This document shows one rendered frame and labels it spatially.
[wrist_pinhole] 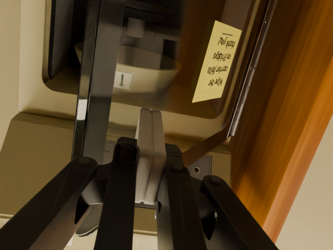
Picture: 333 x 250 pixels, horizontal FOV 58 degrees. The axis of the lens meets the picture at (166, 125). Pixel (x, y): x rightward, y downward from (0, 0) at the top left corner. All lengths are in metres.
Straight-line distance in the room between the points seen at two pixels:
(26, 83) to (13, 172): 0.12
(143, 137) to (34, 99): 0.32
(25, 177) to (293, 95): 0.37
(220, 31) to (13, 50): 0.72
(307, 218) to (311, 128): 0.88
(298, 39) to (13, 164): 0.42
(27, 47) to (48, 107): 0.09
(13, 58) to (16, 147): 0.52
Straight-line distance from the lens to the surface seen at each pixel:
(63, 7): 0.50
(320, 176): 1.18
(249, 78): 0.44
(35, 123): 0.45
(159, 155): 0.15
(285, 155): 0.43
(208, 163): 0.45
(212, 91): 0.32
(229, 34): 0.32
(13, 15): 0.92
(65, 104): 0.46
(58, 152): 0.43
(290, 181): 0.44
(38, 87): 0.46
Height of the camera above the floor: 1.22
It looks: 22 degrees up
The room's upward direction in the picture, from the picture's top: 167 degrees counter-clockwise
